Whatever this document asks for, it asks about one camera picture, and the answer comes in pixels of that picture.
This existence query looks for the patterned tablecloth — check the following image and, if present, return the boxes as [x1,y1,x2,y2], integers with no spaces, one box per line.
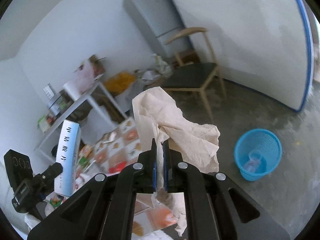
[73,118,176,239]

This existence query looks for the white blue medicine box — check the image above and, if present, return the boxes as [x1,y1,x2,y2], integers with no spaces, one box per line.
[54,120,81,197]

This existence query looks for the white mattress blue trim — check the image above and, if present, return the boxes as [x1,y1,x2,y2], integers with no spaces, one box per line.
[173,0,313,112]

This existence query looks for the blue plastic trash basket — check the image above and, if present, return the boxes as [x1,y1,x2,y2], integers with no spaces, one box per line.
[234,128,283,181]

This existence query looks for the metal pot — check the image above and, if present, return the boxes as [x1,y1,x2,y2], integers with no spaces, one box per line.
[47,93,67,116]

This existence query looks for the beige tissue paper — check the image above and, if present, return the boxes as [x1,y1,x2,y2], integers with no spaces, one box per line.
[132,87,220,236]

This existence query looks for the grey refrigerator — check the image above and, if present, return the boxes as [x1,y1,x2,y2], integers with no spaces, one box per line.
[123,0,193,59]

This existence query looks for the white metal shelf table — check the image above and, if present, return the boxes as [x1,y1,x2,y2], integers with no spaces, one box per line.
[34,81,128,157]

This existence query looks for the wooden chair dark seat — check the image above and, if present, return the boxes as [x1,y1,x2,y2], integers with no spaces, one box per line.
[161,27,227,121]

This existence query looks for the yellow plastic bag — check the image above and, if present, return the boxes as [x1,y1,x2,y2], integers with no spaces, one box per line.
[104,72,136,96]

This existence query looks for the white plastic bags pile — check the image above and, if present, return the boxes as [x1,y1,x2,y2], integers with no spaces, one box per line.
[135,54,173,86]

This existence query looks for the clear plastic cup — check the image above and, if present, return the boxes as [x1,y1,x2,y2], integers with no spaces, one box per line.
[244,150,263,173]

